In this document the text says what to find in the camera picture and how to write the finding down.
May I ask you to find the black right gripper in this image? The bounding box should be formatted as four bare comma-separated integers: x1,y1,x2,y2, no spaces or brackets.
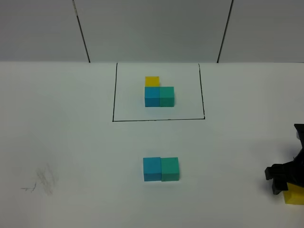
265,123,304,195

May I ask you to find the yellow cube block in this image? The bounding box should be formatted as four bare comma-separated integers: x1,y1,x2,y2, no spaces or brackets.
283,183,304,205

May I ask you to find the green cube block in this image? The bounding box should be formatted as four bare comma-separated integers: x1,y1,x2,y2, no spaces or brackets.
161,157,180,181

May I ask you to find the blue cube block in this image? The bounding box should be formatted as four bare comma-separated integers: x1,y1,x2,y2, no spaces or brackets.
143,157,162,181

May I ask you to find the green template cube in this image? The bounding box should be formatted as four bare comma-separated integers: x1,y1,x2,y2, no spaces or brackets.
160,86,175,107

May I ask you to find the blue template cube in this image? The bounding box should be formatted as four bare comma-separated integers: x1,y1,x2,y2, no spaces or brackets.
144,87,160,107

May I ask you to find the yellow template cube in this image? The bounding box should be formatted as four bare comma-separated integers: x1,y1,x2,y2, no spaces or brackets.
145,76,160,87

